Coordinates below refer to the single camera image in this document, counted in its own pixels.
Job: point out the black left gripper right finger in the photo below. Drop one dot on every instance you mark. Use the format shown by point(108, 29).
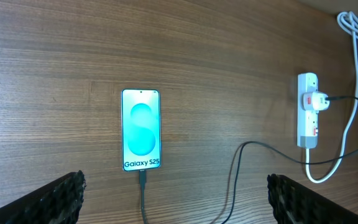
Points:
point(295, 203)

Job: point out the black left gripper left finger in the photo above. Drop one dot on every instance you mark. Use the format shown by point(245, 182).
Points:
point(57, 202)

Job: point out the light blue Galaxy smartphone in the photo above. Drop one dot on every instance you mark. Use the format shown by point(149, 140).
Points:
point(141, 129)

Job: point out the white charger plug adapter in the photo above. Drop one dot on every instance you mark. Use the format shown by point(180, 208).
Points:
point(315, 101)

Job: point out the white power strip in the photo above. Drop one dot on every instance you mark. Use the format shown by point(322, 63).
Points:
point(307, 120)

